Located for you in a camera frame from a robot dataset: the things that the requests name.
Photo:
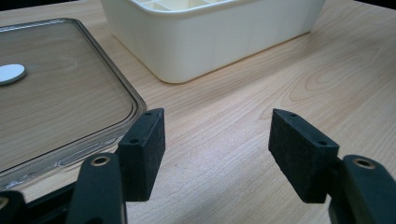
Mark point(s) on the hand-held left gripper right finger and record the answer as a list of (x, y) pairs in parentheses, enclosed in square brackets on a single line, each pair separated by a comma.
[(300, 161)]

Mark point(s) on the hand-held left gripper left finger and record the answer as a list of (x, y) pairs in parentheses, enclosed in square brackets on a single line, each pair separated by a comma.
[(141, 168)]

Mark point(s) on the cream plastic storage box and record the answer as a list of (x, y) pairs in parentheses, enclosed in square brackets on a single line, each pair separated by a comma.
[(218, 40)]

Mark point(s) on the transparent plastic lid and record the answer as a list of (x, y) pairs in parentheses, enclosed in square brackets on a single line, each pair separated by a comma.
[(68, 102)]

